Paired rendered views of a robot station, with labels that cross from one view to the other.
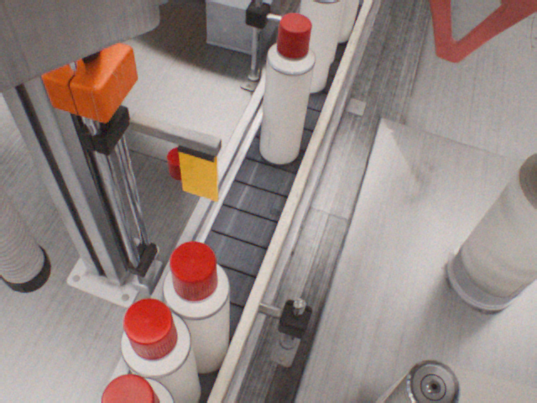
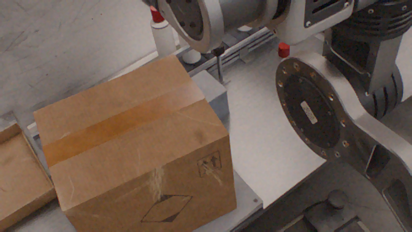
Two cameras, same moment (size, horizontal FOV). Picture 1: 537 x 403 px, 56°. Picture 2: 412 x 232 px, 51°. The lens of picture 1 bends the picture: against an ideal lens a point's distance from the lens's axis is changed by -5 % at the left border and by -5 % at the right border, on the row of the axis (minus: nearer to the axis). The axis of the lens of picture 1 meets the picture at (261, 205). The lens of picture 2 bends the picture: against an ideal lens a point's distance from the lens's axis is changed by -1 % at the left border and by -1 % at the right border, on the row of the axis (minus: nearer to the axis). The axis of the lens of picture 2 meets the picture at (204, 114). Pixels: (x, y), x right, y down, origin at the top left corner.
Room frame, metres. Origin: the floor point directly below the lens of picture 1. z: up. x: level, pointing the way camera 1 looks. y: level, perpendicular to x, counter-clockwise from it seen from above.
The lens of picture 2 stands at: (1.24, 0.61, 1.71)
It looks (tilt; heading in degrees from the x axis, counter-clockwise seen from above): 50 degrees down; 227
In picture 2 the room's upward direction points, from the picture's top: 10 degrees counter-clockwise
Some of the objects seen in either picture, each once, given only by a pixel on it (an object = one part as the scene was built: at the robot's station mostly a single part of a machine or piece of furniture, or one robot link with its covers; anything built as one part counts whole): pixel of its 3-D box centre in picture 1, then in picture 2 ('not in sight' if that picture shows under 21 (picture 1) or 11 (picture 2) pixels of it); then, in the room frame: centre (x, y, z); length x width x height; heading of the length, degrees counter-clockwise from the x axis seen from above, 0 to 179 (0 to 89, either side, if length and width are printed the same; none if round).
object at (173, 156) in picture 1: (179, 163); (284, 49); (0.42, 0.11, 0.85); 0.03 x 0.03 x 0.03
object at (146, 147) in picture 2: not in sight; (141, 163); (1.00, 0.14, 0.99); 0.30 x 0.24 x 0.27; 155
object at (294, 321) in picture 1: (294, 323); not in sight; (0.20, -0.05, 0.89); 0.03 x 0.03 x 0.12; 76
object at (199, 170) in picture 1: (199, 173); not in sight; (0.23, 0.05, 1.09); 0.03 x 0.01 x 0.06; 76
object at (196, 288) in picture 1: (199, 314); not in sight; (0.16, 0.04, 0.98); 0.05 x 0.05 x 0.20
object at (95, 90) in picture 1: (157, 207); not in sight; (0.23, 0.09, 1.05); 0.10 x 0.04 x 0.33; 76
